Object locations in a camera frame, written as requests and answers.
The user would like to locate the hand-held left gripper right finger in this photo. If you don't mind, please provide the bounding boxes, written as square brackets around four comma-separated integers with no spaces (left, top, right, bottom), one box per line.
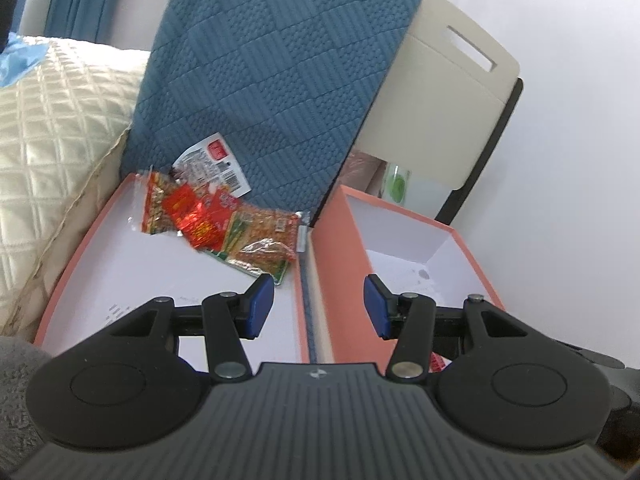
[362,274,531,385]

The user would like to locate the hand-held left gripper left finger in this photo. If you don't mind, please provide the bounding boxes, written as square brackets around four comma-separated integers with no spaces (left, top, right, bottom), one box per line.
[105,274,276,383]

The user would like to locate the green-edged snack packet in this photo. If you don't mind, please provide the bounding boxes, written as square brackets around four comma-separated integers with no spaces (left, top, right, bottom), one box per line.
[210,212,296,286]

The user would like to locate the deep orange cardboard box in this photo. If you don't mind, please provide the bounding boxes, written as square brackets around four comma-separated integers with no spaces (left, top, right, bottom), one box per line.
[305,185,506,376]

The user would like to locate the clear orange snack packet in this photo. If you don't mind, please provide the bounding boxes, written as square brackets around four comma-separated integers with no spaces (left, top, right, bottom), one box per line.
[235,205,306,256]

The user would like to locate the red snack packet white print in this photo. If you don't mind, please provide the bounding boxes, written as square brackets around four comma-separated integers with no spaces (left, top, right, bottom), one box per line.
[207,187,241,231]

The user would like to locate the shiny red foil snack packet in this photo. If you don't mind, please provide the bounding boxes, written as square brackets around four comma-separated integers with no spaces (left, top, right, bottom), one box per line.
[165,185,226,251]

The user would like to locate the shallow orange box lid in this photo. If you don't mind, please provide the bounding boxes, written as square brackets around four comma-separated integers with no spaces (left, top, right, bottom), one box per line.
[34,172,313,365]

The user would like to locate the orange striped snack packet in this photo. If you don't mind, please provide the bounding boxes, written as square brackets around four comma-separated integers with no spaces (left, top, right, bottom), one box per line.
[131,170,186,235]

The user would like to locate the white snack packet red label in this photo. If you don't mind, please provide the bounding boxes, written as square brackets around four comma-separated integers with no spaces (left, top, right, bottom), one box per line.
[172,132,251,198]

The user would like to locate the green patterned bag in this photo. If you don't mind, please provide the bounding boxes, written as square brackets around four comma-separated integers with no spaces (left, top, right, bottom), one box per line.
[382,162,412,206]

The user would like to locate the cream plastic chair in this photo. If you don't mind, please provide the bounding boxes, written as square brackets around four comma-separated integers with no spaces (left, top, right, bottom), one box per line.
[350,0,525,226]

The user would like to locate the blue textured cushion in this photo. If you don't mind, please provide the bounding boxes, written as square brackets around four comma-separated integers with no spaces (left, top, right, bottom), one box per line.
[120,0,433,228]

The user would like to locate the cream quilted pillow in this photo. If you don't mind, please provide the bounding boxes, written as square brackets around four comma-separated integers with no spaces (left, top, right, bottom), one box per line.
[0,35,151,336]

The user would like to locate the grey fuzzy mat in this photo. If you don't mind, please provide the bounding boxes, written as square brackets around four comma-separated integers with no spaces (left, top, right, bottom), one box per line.
[0,335,56,471]

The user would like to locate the light blue sheet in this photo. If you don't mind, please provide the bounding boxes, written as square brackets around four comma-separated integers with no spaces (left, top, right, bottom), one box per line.
[0,32,53,88]

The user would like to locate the blue curtain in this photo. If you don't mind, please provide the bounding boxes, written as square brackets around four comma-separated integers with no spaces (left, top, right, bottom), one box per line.
[44,0,188,53]

